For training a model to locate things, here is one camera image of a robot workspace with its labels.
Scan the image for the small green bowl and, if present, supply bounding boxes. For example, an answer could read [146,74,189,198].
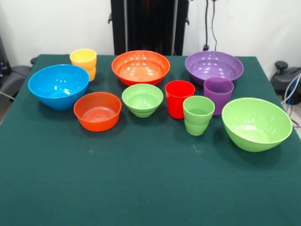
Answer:
[121,83,164,118]

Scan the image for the small orange bowl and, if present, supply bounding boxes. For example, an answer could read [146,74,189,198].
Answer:
[73,91,122,132]

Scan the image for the red cup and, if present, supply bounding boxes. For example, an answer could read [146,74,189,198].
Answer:
[165,80,196,120]

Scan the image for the large orange bowl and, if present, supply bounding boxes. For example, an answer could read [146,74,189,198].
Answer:
[111,49,171,87]

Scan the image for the green cup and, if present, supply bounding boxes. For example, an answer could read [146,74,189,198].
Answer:
[182,95,215,136]

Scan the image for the dark green tablecloth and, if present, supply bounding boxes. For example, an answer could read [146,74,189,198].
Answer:
[0,54,301,226]

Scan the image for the purple cup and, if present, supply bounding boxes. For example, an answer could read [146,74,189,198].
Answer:
[203,77,235,116]

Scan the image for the large purple bowl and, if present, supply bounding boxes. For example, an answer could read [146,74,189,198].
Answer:
[184,50,245,87]

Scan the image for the yellow cup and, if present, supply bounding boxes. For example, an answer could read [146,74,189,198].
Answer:
[69,48,97,82]

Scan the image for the blue bowl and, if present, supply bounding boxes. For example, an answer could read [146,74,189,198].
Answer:
[28,64,90,111]

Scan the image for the large green bowl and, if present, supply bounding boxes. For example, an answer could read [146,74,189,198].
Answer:
[222,97,293,153]

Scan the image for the black machine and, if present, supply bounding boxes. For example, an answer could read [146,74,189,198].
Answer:
[0,32,11,78]

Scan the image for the black wall cable with plug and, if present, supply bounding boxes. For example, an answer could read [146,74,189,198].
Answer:
[202,0,210,51]

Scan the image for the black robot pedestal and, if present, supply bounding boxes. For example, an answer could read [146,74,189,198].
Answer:
[108,0,190,56]

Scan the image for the thin black wall cable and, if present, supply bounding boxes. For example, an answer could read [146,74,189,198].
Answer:
[211,0,218,52]

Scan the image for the blue and white cables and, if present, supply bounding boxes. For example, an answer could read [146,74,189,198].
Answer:
[281,75,301,128]

